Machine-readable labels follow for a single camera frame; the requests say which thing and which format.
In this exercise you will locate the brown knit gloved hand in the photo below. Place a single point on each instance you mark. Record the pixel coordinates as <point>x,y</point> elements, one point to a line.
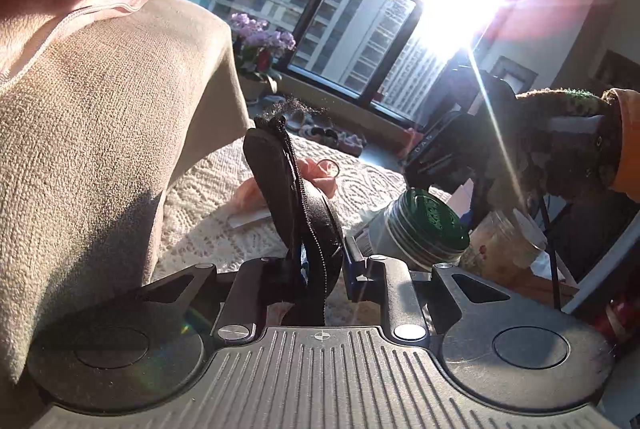
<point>565,143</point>

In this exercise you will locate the beige fleece blanket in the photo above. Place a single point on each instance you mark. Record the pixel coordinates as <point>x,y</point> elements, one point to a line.
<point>103,111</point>

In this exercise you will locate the potted pink orchid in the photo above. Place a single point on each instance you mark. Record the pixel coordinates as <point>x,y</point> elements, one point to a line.
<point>256,49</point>

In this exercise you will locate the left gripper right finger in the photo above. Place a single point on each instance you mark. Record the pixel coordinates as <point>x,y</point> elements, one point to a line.
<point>386,282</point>

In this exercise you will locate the black zip pouch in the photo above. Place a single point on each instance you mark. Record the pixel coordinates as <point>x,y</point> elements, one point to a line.
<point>302,216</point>

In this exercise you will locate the green lid glass jar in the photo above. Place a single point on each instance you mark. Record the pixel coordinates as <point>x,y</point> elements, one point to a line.
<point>420,229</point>

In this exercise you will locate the grey sneakers pair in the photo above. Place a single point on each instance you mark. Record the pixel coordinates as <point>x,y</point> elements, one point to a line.
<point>323,136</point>

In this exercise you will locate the picture frame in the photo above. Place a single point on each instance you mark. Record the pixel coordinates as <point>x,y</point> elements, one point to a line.
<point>517,76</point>

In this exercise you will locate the pink shoes in box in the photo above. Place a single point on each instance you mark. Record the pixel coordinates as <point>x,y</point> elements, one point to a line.
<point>348,143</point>

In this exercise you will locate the white lace tablecloth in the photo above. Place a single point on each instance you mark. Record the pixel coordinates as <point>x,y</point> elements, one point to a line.
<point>215,214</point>

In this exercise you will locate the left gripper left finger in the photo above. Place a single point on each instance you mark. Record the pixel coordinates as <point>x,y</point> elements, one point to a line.
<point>258,284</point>

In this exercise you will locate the clear plastic jar white lid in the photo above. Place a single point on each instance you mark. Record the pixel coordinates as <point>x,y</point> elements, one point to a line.
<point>503,246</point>

